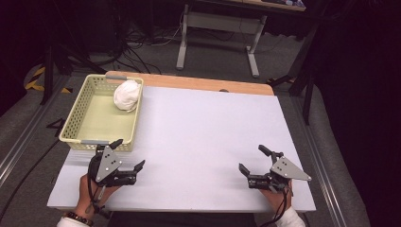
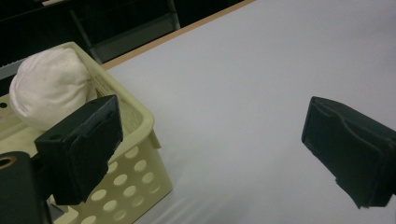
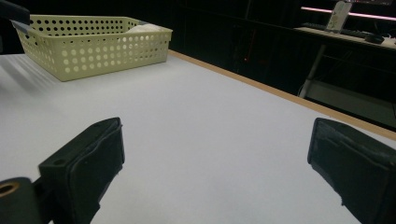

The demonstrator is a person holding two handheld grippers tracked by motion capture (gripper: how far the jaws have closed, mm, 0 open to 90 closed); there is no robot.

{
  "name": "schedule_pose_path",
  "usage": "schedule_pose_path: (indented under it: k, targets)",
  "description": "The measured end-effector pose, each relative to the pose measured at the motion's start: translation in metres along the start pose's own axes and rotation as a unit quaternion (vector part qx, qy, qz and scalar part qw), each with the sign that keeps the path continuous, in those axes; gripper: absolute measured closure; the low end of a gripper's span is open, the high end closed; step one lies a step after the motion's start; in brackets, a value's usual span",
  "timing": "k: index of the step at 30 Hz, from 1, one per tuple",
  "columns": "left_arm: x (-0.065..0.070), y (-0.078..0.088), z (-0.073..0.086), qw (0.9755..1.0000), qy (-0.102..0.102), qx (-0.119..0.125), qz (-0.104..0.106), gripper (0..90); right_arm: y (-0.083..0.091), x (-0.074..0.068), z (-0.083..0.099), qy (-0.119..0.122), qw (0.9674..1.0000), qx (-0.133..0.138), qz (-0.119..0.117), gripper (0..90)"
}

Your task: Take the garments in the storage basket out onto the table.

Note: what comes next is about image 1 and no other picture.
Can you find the yellow black hazard tape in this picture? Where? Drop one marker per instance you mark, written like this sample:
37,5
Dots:
33,84

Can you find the black metal stand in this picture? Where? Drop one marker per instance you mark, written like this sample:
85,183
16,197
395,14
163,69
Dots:
48,78
307,104

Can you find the grey-legged desk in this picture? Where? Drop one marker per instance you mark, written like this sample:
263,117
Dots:
217,22

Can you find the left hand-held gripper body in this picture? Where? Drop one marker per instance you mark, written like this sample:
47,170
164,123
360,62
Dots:
107,164

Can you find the white baby romper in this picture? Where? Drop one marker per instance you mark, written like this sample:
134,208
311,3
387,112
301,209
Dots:
127,94

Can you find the person's dark clothing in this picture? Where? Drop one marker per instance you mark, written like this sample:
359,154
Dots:
189,220

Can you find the person's right hand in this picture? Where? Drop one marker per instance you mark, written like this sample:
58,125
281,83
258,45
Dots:
279,200

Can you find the pale yellow plastic basket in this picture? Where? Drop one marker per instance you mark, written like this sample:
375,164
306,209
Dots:
105,119

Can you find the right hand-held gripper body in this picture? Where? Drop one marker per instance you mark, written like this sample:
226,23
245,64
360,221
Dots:
285,170

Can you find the white table board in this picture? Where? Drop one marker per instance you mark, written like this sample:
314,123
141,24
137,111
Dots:
205,126

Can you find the wooden table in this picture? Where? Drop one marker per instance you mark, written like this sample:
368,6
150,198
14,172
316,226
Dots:
189,82

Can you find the aluminium floor rail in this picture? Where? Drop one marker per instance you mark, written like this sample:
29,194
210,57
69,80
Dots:
19,145
321,170

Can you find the person's left hand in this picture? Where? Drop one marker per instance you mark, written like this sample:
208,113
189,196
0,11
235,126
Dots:
90,198

